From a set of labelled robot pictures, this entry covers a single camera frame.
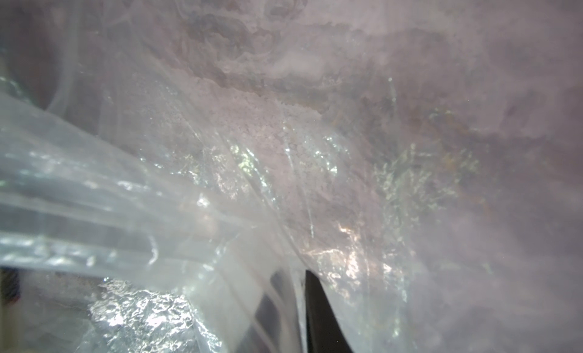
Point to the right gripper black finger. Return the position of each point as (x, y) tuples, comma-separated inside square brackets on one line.
[(323, 331)]

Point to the clear plastic vacuum bag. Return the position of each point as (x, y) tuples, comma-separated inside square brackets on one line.
[(171, 168)]

